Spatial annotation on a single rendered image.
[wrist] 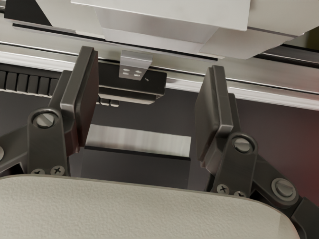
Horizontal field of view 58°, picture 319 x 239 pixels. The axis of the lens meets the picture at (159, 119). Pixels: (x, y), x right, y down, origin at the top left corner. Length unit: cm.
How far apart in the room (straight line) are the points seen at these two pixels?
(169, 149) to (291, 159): 69
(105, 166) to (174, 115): 54
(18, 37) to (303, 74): 53
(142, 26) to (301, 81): 45
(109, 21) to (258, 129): 71
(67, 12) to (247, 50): 15
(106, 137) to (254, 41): 15
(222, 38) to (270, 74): 37
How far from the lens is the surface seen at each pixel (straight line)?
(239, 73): 57
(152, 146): 28
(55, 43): 54
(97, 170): 27
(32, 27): 31
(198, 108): 15
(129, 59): 32
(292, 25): 21
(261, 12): 19
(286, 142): 93
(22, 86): 68
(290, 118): 93
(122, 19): 22
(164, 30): 23
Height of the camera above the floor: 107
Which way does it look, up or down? 1 degrees down
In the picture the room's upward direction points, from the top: 173 degrees counter-clockwise
